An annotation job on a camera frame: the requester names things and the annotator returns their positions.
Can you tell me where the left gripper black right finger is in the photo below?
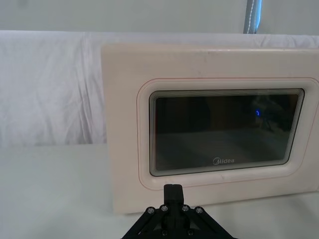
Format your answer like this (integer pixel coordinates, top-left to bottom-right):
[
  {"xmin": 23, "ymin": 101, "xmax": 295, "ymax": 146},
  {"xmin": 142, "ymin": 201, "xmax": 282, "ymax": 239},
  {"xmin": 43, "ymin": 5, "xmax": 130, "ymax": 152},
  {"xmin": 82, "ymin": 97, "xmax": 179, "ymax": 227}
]
[{"xmin": 172, "ymin": 184, "xmax": 234, "ymax": 239}]

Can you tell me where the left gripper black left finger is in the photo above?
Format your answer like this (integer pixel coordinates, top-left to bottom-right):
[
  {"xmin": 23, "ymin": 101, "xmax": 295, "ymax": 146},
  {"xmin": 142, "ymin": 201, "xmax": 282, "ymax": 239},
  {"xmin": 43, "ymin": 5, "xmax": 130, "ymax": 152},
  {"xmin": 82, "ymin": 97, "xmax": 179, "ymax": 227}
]
[{"xmin": 122, "ymin": 184, "xmax": 173, "ymax": 239}]

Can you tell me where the cream microwave oven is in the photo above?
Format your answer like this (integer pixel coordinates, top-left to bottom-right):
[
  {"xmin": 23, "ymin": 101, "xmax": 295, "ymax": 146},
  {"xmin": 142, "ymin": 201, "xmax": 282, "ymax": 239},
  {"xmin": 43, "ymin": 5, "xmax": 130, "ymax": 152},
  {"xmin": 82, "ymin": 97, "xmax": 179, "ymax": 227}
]
[{"xmin": 101, "ymin": 42, "xmax": 319, "ymax": 216}]

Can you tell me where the pale white curtain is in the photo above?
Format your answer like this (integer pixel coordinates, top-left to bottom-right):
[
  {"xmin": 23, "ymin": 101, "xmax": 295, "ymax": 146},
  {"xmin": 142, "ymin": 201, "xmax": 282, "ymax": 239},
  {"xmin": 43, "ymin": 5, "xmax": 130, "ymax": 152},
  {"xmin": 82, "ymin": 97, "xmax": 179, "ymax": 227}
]
[{"xmin": 0, "ymin": 0, "xmax": 319, "ymax": 38}]

